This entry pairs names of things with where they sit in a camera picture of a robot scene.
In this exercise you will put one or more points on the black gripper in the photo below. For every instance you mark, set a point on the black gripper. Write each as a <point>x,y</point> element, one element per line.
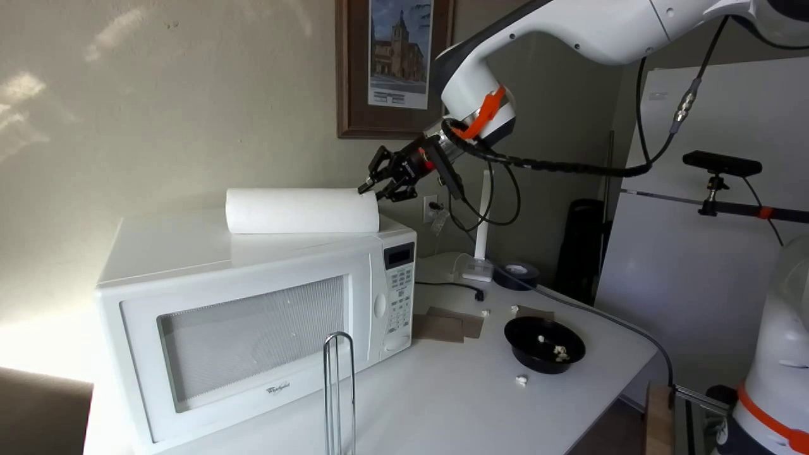
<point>417,166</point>

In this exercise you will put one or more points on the white tissue roll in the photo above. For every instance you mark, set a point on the white tissue roll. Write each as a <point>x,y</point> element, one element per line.
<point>294,211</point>

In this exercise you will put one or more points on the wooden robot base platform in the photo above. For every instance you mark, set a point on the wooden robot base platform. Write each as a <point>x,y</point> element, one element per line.
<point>657,421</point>

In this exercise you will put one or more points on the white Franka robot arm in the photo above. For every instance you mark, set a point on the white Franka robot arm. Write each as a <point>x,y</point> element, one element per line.
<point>589,26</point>

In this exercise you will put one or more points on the black tape roll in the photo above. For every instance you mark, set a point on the black tape roll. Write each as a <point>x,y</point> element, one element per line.
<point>516,277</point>

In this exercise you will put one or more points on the white paper towel holder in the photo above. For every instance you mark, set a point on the white paper towel holder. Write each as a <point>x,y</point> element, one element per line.
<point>484,229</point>

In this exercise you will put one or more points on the brown framed picture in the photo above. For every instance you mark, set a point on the brown framed picture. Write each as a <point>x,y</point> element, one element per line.
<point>354,66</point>

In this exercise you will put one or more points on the small brown cardboard piece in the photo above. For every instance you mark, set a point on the small brown cardboard piece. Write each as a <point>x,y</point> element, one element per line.
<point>457,319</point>
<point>432,329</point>

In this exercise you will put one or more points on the black tower appliance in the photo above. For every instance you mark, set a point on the black tower appliance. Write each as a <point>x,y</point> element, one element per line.
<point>580,253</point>

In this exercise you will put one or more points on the black plastic bowl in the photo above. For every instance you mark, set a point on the black plastic bowl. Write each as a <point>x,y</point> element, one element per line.
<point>540,344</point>

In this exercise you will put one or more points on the white microwave oven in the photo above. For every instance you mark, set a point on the white microwave oven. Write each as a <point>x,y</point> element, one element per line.
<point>167,253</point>

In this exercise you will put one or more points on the small white crumb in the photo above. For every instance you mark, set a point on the small white crumb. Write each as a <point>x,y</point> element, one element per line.
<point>522,379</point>

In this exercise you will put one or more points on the white refrigerator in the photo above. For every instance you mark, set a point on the white refrigerator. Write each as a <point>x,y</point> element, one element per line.
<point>698,287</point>

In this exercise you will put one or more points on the black camera on tripod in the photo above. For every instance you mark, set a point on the black camera on tripod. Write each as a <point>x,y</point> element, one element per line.
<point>720,166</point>

